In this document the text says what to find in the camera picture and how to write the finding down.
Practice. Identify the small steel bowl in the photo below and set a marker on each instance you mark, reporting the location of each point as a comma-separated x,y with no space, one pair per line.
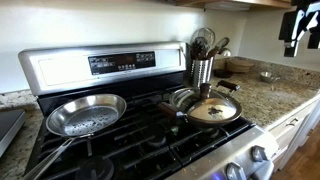
268,77

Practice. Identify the stack of wooden plates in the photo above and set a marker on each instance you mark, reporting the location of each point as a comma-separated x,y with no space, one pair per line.
239,65

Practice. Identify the white cabinet drawer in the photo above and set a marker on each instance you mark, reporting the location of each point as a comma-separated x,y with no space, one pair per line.
283,131

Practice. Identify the black cast iron grate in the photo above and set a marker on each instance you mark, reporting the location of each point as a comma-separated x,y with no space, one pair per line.
196,143
133,156

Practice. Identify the silver flat appliance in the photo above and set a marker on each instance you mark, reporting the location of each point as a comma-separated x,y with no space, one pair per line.
9,125

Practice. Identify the stainless steel frying pan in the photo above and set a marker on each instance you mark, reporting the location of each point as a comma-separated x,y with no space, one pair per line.
88,115

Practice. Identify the steel ladle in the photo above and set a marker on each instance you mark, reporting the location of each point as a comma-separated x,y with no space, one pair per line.
226,52

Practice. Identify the stainless steel gas range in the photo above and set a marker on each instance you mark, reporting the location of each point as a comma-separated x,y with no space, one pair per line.
66,68

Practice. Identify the glass lid with dark knob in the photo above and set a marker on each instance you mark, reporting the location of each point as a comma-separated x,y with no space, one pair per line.
213,110

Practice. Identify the grey stove knob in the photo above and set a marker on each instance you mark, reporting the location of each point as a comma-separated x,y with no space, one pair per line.
236,171
259,154

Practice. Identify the dark bristled kitchen utensil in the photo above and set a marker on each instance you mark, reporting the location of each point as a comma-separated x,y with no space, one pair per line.
200,48

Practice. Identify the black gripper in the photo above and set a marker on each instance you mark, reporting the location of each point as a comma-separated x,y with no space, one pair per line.
305,3

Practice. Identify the perforated steel utensil holder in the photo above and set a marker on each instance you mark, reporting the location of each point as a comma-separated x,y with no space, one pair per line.
201,71

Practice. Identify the black round burner cap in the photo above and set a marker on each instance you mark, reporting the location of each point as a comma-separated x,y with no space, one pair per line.
95,169

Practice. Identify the small dark bowl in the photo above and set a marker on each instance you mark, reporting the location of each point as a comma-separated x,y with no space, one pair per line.
222,73

